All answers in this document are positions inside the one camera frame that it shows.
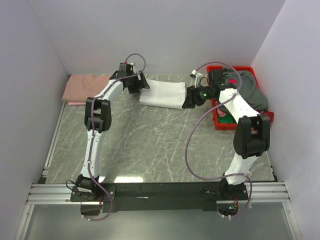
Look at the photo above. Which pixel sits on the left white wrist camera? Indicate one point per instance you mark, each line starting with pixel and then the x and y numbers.
pixel 132 64

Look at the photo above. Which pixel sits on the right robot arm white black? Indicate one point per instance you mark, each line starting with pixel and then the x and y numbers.
pixel 252 134

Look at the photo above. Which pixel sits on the folded light pink t shirt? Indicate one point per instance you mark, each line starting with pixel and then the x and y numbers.
pixel 76 103

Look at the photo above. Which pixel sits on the green t shirt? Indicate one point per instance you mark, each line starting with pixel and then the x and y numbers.
pixel 228 119

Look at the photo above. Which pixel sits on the white t shirt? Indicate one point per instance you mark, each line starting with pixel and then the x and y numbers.
pixel 164 94

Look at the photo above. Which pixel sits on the aluminium rail frame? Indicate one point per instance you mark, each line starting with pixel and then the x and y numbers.
pixel 59 194

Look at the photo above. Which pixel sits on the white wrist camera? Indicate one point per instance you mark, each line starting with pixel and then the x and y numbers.
pixel 196 75
pixel 132 64

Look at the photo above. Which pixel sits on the grey t shirt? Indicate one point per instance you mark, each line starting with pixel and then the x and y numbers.
pixel 249 90

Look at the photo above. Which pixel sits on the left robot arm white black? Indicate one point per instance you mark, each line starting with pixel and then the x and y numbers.
pixel 97 121

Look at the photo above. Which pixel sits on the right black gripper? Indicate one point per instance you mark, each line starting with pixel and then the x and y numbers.
pixel 192 99

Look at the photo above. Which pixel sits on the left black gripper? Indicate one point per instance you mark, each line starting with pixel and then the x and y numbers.
pixel 141 84

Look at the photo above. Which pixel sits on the black base beam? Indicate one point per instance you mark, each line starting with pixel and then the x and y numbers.
pixel 159 196

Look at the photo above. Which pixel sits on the folded salmon t shirt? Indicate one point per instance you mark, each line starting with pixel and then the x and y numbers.
pixel 81 86

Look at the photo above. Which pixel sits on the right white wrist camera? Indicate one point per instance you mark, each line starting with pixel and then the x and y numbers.
pixel 196 75

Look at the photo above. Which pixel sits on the red plastic bin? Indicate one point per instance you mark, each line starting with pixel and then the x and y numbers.
pixel 217 125

